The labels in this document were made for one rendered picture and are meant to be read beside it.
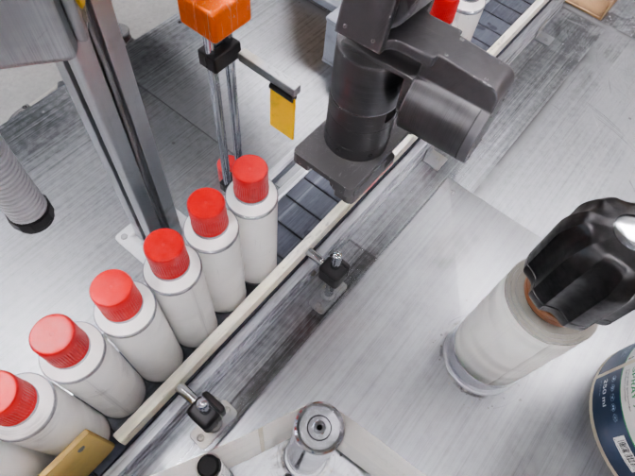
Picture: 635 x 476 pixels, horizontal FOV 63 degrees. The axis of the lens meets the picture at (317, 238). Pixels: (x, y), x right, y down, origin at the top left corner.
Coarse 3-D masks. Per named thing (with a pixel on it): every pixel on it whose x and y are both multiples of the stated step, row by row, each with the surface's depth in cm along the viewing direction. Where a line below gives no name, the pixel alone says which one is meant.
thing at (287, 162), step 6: (288, 156) 63; (282, 162) 62; (288, 162) 62; (294, 162) 63; (276, 168) 62; (282, 168) 62; (288, 168) 63; (270, 174) 61; (276, 174) 61; (282, 174) 62; (276, 180) 62
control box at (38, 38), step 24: (0, 0) 21; (24, 0) 21; (48, 0) 21; (72, 0) 22; (0, 24) 22; (24, 24) 22; (48, 24) 22; (72, 24) 23; (0, 48) 22; (24, 48) 23; (48, 48) 23; (72, 48) 24
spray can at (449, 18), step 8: (440, 0) 61; (448, 0) 60; (456, 0) 61; (432, 8) 62; (440, 8) 61; (448, 8) 61; (456, 8) 62; (440, 16) 62; (448, 16) 62; (456, 24) 65
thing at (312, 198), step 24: (504, 0) 94; (528, 0) 95; (480, 24) 90; (504, 24) 91; (528, 24) 92; (504, 48) 88; (288, 192) 70; (312, 192) 70; (288, 216) 68; (312, 216) 69; (288, 240) 67
